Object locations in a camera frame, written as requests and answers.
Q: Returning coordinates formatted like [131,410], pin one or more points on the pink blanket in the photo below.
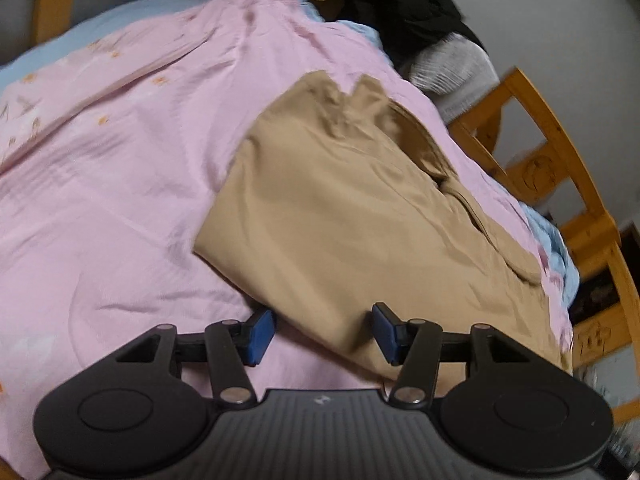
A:
[125,185]

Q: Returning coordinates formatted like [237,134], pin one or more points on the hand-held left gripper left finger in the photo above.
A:
[260,336]

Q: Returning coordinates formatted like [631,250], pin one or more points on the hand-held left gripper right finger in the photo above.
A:
[384,332]

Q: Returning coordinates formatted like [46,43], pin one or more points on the wooden bed frame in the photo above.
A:
[590,220]

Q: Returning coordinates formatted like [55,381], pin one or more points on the black jacket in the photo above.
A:
[400,5]

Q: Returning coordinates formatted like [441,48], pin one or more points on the grey white cloth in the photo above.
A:
[455,72]

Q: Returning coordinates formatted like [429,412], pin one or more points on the tan hooded jacket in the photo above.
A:
[325,235]

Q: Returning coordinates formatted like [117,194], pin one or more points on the light blue bed sheet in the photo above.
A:
[75,40]

